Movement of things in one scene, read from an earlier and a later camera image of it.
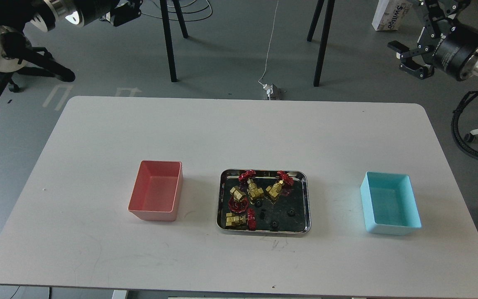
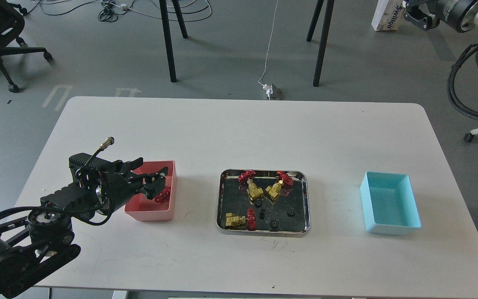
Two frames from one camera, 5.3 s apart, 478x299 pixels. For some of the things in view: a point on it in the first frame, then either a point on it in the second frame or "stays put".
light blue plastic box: x=389 y=204 stays put
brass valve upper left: x=253 y=191 stays put
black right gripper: x=418 y=61 -> x=425 y=13
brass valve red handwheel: x=238 y=203 -> x=164 y=197
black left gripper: x=123 y=13 -> x=112 y=182
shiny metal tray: x=272 y=202 stays put
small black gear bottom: x=274 y=225 stays put
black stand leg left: x=168 y=34 stays put
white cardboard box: x=390 y=14 stays put
